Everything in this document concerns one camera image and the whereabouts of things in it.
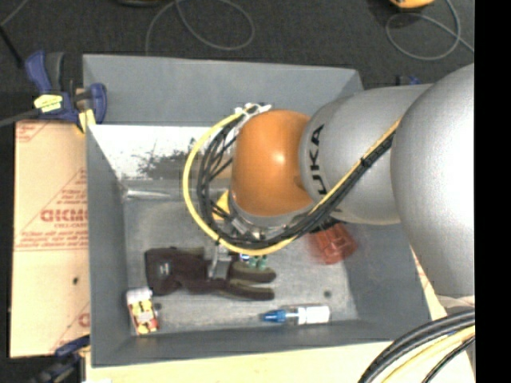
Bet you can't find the dark brown glove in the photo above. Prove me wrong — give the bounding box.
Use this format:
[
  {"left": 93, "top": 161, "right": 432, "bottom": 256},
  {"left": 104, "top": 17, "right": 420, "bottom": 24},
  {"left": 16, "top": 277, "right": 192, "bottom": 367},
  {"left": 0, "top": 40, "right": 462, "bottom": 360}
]
[{"left": 144, "top": 246, "right": 278, "bottom": 302}]

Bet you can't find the red translucent plastic cup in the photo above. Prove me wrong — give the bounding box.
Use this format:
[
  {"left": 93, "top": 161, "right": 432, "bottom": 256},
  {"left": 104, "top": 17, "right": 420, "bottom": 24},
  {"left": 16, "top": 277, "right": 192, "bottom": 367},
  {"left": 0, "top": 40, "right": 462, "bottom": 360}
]
[{"left": 308, "top": 222, "right": 358, "bottom": 266}]

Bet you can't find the grey metal bin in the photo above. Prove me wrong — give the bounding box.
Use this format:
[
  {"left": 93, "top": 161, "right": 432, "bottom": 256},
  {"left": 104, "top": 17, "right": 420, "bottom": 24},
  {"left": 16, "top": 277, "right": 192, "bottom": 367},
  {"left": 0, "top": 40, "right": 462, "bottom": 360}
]
[{"left": 81, "top": 53, "right": 434, "bottom": 369}]

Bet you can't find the clear bottle with blue cap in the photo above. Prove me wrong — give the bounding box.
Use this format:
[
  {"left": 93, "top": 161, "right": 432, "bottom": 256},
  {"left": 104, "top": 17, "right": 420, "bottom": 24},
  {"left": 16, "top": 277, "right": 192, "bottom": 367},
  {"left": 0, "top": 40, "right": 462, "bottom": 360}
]
[{"left": 259, "top": 304, "right": 332, "bottom": 327}]

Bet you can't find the brown cardboard board red print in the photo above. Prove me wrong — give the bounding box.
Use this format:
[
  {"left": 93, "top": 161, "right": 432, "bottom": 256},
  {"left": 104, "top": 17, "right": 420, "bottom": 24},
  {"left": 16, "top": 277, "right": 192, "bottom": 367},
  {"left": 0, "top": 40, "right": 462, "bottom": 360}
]
[{"left": 8, "top": 119, "right": 93, "bottom": 359}]

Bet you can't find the small red yellow white box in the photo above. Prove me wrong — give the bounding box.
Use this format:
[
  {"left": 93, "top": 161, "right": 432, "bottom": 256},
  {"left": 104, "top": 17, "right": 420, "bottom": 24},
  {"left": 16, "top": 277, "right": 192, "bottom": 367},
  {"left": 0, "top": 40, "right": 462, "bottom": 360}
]
[{"left": 125, "top": 286, "right": 161, "bottom": 337}]

